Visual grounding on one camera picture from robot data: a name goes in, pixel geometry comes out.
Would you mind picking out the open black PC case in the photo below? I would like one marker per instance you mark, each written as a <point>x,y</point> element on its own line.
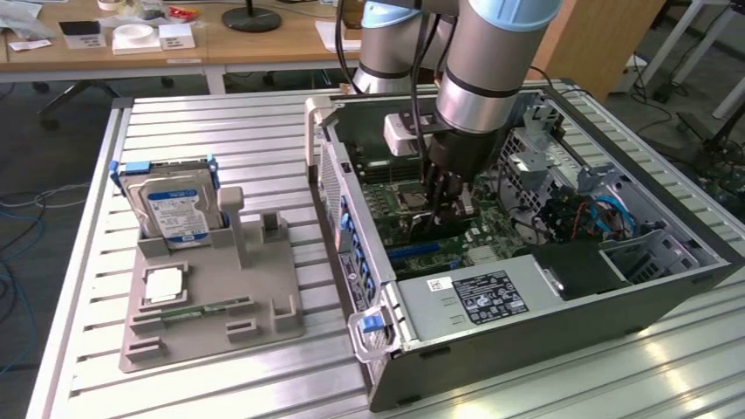
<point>523,371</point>

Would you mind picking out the green RAM stick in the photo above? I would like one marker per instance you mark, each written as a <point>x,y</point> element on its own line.
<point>191,311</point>

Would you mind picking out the white desk leg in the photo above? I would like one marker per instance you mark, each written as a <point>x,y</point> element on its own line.
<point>677,32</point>

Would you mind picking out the clear plastic bag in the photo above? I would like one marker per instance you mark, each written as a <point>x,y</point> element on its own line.
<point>22,24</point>

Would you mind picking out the white booklet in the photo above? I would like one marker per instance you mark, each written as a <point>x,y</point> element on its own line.
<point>325,37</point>

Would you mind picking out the green motherboard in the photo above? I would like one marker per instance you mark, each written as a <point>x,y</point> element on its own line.
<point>482,227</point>

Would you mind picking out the grey parts rack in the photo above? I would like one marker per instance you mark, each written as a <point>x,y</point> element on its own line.
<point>231,305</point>

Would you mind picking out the black chair base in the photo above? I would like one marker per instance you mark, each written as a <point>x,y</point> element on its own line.
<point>64,99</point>

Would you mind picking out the CPU socket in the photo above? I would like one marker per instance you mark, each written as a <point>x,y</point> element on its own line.
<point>406,198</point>

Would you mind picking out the hard disk in blue caddy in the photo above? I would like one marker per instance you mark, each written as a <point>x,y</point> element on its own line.
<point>174,209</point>

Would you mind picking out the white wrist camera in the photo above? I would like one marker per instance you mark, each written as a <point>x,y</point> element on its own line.
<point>401,135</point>

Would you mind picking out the black RAM slot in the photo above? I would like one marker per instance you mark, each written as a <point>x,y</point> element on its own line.
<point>395,174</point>
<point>395,164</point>
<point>395,169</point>
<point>395,180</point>

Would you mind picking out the bag with dark contents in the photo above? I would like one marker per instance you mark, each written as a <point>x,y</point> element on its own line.
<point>147,11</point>

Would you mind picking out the silver CPU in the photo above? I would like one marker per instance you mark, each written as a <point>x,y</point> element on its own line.
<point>163,286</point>

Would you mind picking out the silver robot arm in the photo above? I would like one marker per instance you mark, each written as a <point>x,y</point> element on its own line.
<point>489,65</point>

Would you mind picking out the beige tape roll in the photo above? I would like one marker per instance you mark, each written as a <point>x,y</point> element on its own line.
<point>109,4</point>

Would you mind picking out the blue slot clip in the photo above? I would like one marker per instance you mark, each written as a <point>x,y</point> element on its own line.
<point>346,214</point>
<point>369,291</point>
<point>362,272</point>
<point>355,255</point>

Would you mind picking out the small white box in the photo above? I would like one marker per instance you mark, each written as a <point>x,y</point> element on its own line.
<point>174,37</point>

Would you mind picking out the white paper label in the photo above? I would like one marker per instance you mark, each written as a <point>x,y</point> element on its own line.
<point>29,45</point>

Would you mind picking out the black lamp base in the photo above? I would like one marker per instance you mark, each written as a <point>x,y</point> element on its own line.
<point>250,21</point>

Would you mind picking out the graphics card with metal bracket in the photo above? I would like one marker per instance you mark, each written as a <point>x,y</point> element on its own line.
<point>418,229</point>

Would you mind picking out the grey metal disk bay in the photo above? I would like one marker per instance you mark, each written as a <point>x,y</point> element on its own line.
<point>651,262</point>

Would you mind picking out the wooden cabinet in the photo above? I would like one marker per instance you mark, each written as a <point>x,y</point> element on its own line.
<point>599,43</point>

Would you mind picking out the wooden desk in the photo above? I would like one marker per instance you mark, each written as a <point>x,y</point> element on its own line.
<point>57,61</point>

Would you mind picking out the perforated metal disk cage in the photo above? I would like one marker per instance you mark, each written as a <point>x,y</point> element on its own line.
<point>523,187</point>

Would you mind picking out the silver chipset heatsink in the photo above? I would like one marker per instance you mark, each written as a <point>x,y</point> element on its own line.
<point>482,256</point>

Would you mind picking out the white box with black top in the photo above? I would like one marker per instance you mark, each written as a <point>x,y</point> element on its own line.
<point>81,35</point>

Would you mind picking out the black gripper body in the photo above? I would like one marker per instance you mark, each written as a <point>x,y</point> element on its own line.
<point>455,150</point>

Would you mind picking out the flat white box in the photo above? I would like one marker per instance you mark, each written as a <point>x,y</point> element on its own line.
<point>135,47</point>

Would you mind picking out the grey power supply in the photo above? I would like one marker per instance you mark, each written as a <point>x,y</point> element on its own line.
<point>430,314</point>

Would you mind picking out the brown cardboard box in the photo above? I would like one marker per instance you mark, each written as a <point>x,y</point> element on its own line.
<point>350,17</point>

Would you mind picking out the long expansion slot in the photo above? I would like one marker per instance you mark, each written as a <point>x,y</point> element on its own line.
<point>413,249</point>

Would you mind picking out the red package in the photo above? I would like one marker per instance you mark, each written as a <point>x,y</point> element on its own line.
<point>181,13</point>

